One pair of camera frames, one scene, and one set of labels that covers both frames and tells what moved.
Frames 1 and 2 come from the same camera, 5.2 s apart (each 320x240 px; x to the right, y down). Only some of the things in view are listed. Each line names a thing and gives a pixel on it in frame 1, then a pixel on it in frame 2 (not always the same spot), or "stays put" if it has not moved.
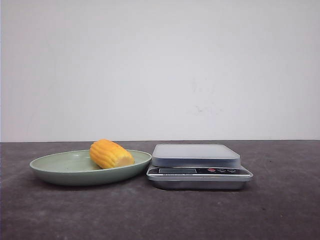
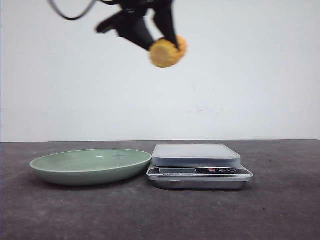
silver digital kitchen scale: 196,167 stays put
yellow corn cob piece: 107,154 to 163,54
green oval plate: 76,168 stays put
